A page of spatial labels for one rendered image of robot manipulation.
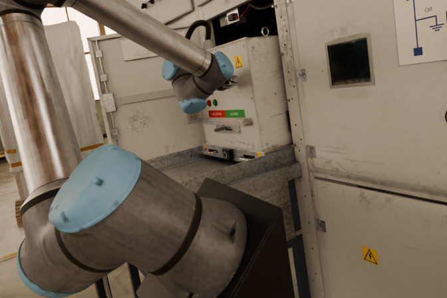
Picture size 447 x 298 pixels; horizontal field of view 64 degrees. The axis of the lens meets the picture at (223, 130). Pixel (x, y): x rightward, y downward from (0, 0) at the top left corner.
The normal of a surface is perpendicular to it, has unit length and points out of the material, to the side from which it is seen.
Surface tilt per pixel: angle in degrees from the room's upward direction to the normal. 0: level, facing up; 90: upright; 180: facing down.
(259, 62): 90
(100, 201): 89
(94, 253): 112
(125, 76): 90
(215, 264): 77
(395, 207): 90
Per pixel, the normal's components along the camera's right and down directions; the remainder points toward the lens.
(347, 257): -0.84, 0.21
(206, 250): 0.21, -0.19
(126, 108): 0.11, 0.12
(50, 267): -0.38, 0.32
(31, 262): -0.57, 0.04
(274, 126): 0.52, 0.04
